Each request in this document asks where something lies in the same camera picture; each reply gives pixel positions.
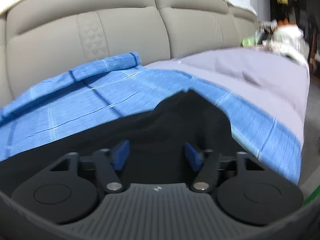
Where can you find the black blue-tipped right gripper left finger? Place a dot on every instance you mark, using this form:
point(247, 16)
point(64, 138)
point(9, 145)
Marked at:
point(70, 188)

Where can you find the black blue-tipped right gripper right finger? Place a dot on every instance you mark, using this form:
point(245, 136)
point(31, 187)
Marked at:
point(243, 187)

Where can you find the black pants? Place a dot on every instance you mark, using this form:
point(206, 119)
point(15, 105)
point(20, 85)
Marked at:
point(157, 141)

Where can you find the lavender blanket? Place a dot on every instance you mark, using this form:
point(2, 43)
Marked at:
point(272, 89)

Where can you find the blue checked bed sheet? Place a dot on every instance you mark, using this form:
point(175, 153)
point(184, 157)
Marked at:
point(101, 91)

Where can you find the cluttered clothes pile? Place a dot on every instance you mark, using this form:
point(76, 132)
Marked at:
point(282, 38)

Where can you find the beige padded leather headboard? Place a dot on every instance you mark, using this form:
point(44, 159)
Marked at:
point(44, 38)

